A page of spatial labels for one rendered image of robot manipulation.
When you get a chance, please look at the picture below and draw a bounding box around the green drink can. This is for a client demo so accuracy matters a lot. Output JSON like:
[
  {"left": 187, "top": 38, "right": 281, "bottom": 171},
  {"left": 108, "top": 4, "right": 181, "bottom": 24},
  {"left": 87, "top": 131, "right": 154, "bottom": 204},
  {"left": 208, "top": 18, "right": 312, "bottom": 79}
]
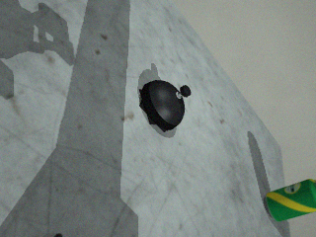
[{"left": 264, "top": 179, "right": 316, "bottom": 222}]

